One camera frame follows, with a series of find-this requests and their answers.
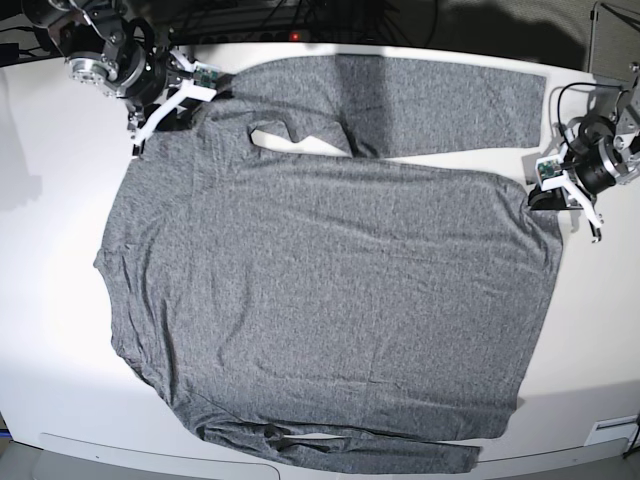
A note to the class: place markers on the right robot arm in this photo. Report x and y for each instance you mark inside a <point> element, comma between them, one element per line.
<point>108,45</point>

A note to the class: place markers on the black power strip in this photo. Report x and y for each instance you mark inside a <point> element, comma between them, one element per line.
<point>295,35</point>

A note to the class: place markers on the white metal frame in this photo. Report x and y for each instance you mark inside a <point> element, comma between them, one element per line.
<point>614,39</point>

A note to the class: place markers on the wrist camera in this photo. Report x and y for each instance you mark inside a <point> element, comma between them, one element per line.
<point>549,172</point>
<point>205,76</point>

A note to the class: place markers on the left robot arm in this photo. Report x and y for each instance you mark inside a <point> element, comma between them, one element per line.
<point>622,123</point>

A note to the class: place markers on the grey long-sleeve T-shirt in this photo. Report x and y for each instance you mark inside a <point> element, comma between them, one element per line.
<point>293,290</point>

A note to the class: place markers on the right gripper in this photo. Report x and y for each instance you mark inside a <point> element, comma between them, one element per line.
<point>142,78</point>

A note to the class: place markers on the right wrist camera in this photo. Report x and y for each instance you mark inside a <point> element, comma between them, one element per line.
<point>205,76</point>

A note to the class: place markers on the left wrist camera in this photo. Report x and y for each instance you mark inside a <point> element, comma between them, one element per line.
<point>549,172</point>

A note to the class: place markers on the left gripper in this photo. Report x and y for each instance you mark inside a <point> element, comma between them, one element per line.
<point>593,165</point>

